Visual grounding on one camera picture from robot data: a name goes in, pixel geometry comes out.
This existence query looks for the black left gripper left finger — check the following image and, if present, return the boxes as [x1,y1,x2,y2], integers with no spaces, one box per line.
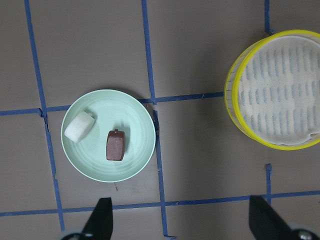
[81,197,113,240]

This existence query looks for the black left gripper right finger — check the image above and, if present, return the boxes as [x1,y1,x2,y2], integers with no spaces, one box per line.
[249,195,296,240]

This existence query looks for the brown steamed bun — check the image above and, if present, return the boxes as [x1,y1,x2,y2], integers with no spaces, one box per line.
[106,128,126,161]

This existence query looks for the white steamed bun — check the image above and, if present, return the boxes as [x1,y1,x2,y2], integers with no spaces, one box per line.
[64,111,95,143]

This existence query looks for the small yellow steamer basket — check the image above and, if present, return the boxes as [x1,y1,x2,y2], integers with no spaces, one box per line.
[224,29,320,151]

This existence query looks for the light green plate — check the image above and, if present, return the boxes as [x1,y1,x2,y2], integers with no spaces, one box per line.
[60,89,157,183]

